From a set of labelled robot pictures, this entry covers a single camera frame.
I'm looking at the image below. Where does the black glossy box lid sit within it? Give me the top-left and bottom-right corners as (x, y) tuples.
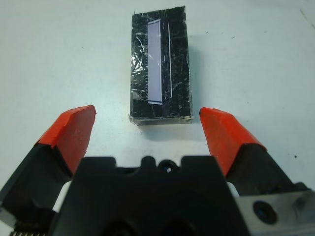
(128, 5), (193, 127)

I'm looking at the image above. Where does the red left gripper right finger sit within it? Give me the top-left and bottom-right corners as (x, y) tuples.
(198, 107), (295, 197)

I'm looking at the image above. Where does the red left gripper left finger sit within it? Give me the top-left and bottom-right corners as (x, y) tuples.
(0, 105), (97, 223)

